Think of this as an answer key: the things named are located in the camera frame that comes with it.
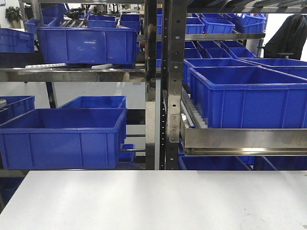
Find blue bin bottom right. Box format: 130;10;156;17
178;156;251;171

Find blue bin behind right bin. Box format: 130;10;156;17
183;58;254;86

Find blue bin behind lower left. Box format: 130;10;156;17
59;96;127;108

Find large blue bin lower left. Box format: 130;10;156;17
0;108;127;170

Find large blue bin right shelf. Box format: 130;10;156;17
190;66;307;128

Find blue bin upper left shelf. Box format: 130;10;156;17
36;27;138;65

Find blue bin far left edge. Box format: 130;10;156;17
0;96;35;124

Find black office chair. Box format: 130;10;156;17
264;14;307;60

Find blue crate upper far left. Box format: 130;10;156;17
0;28;35;53

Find potted green plant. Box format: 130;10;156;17
5;6;22;29

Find steel shelf rail right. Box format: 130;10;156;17
180;124;307;156

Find steel shelf rail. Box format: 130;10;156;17
180;124;307;156
0;68;146;82

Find steel rack upright post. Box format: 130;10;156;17
162;0;188;170

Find steel shelf rail left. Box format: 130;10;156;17
0;68;146;82

